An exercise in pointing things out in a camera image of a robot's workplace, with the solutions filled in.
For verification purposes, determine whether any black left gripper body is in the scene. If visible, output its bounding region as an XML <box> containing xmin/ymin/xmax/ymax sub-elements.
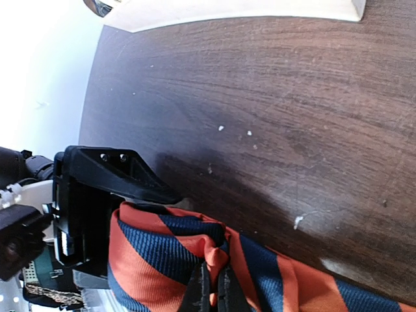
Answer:
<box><xmin>53</xmin><ymin>151</ymin><xmax>112</xmax><ymax>267</ymax></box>

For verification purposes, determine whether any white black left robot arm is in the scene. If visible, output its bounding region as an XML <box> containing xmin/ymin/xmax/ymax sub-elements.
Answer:
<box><xmin>1</xmin><ymin>146</ymin><xmax>182</xmax><ymax>285</ymax></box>

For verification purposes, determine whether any red navy striped tie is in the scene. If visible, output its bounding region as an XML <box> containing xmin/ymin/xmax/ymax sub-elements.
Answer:
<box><xmin>108</xmin><ymin>201</ymin><xmax>411</xmax><ymax>311</ymax></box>

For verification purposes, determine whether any wooden compartment box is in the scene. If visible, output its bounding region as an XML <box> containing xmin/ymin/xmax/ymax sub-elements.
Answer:
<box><xmin>103</xmin><ymin>0</ymin><xmax>366</xmax><ymax>33</ymax></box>

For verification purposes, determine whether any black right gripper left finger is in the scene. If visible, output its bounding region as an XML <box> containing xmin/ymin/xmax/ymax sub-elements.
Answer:
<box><xmin>177</xmin><ymin>262</ymin><xmax>217</xmax><ymax>312</ymax></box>

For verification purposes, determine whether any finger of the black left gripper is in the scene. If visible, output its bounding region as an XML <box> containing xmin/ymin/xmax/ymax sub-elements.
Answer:
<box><xmin>72</xmin><ymin>270</ymin><xmax>110</xmax><ymax>289</ymax></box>
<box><xmin>63</xmin><ymin>146</ymin><xmax>181</xmax><ymax>204</ymax></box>

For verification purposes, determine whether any dark patterned rolled tie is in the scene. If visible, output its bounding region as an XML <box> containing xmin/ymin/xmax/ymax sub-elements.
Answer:
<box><xmin>83</xmin><ymin>0</ymin><xmax>112</xmax><ymax>18</ymax></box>

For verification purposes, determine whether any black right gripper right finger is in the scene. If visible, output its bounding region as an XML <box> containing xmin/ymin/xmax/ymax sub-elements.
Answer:
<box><xmin>217</xmin><ymin>265</ymin><xmax>251</xmax><ymax>312</ymax></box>

